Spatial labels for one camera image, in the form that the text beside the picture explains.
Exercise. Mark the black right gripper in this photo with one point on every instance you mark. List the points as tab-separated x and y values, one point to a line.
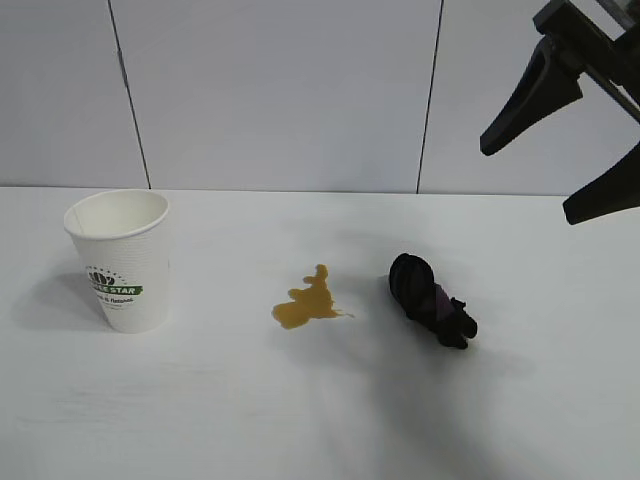
585	35

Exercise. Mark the black and purple cloth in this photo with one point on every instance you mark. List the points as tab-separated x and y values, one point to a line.
420	295

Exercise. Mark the white paper cup green logo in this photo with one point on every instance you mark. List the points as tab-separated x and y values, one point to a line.
125	270

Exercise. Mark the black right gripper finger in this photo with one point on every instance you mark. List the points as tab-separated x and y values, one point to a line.
610	195

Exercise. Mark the brown liquid spill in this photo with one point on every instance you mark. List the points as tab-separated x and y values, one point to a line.
305	305

